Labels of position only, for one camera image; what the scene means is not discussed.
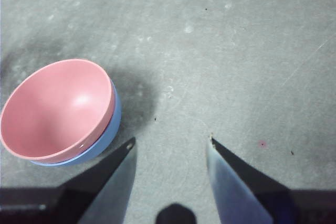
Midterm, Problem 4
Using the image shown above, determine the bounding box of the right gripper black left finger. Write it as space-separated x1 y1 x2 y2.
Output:
0 136 138 224

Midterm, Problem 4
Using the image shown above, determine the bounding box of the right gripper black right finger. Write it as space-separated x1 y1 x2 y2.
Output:
205 135 336 224

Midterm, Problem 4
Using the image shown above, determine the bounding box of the red ribbed bowl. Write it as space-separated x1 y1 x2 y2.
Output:
0 58 117 165

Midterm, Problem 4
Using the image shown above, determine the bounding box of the blue ribbed bowl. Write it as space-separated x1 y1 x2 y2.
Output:
28 79 122 167

